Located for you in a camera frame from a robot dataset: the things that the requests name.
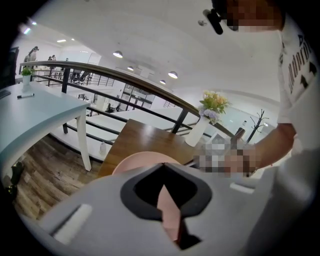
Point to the black curved railing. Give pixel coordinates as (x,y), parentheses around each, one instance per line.
(66,80)

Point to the black pendant lamp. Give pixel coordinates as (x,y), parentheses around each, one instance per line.
(117,55)
(172,75)
(162,82)
(130,68)

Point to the person's head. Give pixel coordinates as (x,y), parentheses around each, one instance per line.
(250,15)

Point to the black marker pen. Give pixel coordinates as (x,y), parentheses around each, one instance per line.
(25,96)

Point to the light blue table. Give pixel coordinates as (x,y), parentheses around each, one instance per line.
(37,110)

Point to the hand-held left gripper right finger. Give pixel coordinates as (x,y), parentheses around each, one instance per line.
(225,212)

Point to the small potted plant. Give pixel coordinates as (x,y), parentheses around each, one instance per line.
(27,75)

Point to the brown wooden table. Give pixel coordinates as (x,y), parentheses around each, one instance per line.
(140,137)

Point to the black office chair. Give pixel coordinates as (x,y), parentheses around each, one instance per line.
(12,67)

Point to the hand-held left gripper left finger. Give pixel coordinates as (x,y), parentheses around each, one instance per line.
(112,212)

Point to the black coat rack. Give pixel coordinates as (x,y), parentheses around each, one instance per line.
(255,126)

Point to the black head-mounted camera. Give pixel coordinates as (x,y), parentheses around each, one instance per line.
(215,21)

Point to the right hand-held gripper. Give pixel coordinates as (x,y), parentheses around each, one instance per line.
(215,157)

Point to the person's right forearm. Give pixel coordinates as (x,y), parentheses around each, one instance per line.
(275,145)

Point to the group of standing people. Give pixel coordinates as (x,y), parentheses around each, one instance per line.
(32,55)

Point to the white vase with flowers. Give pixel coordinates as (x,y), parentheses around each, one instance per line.
(215,102)

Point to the white printed t-shirt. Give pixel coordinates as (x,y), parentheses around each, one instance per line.
(300,105)

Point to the pink big plate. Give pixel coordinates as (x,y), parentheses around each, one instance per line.
(140,161)

